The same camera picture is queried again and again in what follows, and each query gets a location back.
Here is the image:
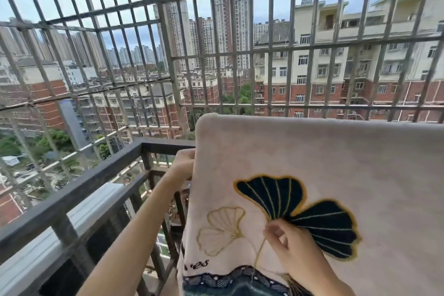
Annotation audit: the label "person's left hand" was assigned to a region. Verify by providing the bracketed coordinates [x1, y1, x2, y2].
[169, 149, 197, 182]

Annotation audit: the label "person's right hand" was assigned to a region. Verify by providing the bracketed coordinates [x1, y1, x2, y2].
[262, 218, 334, 287]

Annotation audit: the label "beige leaf print floor mat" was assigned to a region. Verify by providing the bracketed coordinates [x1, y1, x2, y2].
[176, 113, 444, 296]

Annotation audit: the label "person's left forearm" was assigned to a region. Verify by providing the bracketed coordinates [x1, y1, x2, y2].
[76, 170, 186, 296]

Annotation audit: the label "person's right forearm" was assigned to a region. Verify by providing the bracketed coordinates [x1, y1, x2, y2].
[301, 271, 356, 296]

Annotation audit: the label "low brick residential buildings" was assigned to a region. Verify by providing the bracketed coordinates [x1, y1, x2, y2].
[0, 18, 255, 140]

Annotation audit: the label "dark metal balcony railing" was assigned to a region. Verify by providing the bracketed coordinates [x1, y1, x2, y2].
[0, 138, 197, 296]

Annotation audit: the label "tall grey highrise towers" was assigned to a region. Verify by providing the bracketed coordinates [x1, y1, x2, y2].
[153, 0, 254, 71]

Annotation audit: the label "cream and brick apartment building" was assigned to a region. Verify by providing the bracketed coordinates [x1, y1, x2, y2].
[253, 0, 444, 123]

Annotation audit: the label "white ledge slab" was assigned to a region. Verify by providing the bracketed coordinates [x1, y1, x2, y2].
[0, 183, 136, 296]

